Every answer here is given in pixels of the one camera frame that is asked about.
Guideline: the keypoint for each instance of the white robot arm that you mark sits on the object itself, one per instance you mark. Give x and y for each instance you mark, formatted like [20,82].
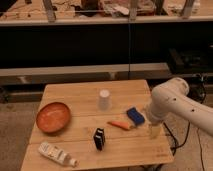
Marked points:
[171,97]

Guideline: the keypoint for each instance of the black upright eraser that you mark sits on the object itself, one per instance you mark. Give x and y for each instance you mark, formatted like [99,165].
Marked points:
[99,138]

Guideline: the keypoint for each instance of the white paper cup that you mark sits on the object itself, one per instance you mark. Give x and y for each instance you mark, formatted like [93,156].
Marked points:
[104,99]

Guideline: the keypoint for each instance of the blue sponge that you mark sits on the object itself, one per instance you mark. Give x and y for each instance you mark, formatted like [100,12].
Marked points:
[135,116]

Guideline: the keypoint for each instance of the orange carrot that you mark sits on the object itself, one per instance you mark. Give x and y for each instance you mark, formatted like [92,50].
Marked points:
[122,125]

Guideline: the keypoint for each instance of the orange wooden bowl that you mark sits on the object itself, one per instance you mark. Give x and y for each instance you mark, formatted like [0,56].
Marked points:
[53,117]

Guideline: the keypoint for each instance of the black equipment box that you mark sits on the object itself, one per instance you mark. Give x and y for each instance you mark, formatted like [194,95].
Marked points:
[190,61]

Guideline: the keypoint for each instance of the white tube bottle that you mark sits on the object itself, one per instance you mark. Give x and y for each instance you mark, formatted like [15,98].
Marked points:
[56,154]

